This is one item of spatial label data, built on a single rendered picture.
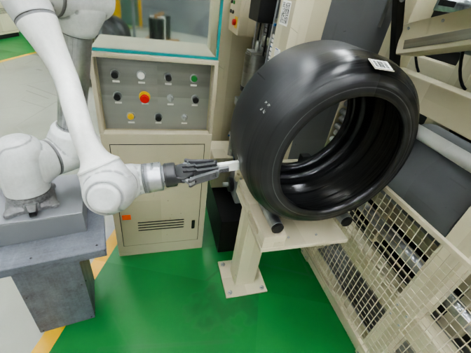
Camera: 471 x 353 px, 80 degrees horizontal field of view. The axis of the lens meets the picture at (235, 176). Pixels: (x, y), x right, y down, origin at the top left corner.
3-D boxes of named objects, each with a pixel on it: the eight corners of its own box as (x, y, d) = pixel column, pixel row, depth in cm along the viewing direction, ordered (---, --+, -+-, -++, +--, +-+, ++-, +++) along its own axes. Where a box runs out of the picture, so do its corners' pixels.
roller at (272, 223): (242, 174, 123) (248, 166, 121) (249, 177, 125) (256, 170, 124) (269, 232, 96) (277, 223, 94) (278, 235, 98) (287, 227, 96)
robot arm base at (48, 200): (3, 226, 99) (-2, 213, 96) (3, 194, 114) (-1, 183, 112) (62, 212, 109) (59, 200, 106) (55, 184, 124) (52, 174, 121)
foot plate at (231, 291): (217, 262, 191) (217, 260, 189) (254, 258, 198) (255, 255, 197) (226, 298, 170) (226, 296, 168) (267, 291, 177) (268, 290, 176)
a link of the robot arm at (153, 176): (141, 157, 85) (161, 155, 86) (147, 181, 91) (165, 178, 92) (141, 175, 78) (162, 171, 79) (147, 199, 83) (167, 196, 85)
